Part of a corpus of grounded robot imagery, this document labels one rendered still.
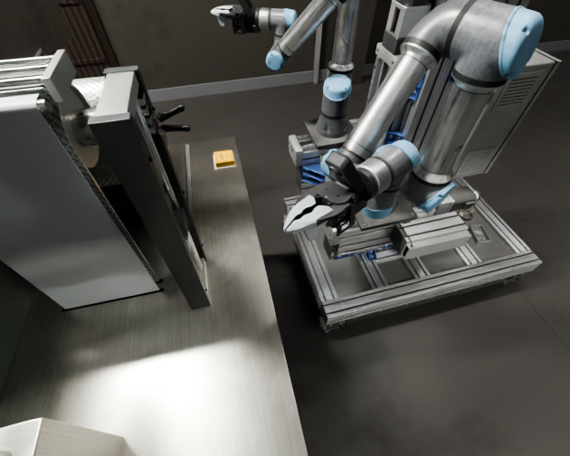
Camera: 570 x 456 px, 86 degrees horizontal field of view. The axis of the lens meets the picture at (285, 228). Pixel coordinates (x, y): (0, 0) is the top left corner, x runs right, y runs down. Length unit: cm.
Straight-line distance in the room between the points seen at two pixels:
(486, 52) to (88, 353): 109
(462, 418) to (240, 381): 129
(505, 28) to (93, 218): 86
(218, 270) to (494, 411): 150
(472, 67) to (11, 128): 84
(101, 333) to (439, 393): 150
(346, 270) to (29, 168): 143
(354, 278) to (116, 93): 143
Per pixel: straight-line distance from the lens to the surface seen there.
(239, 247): 93
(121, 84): 54
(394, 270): 178
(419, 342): 188
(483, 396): 193
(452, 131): 90
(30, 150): 61
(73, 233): 73
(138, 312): 90
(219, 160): 119
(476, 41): 82
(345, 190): 59
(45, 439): 59
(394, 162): 68
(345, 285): 167
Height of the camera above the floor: 165
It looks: 51 degrees down
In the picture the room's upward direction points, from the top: straight up
